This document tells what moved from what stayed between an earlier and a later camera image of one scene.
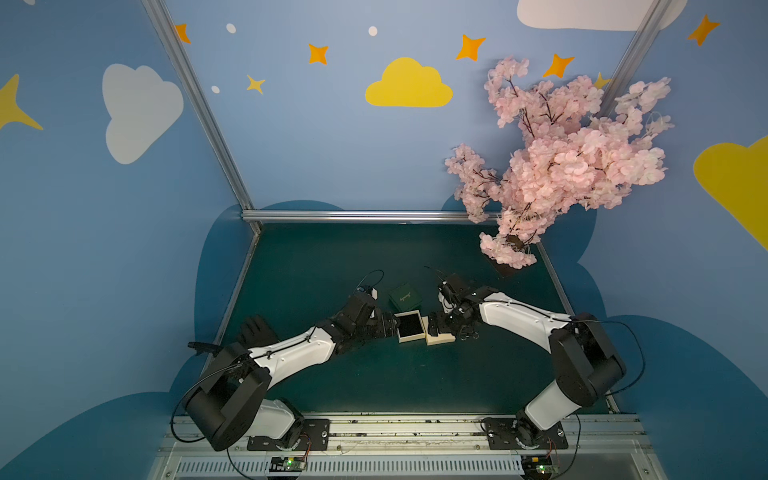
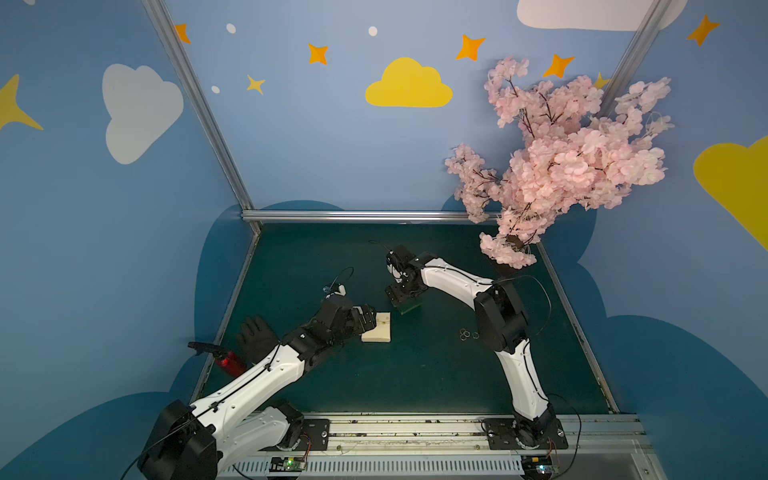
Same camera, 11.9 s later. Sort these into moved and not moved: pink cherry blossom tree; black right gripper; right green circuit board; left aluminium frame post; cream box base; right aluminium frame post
Moved: cream box base; black right gripper
Not moved: left aluminium frame post; right green circuit board; pink cherry blossom tree; right aluminium frame post
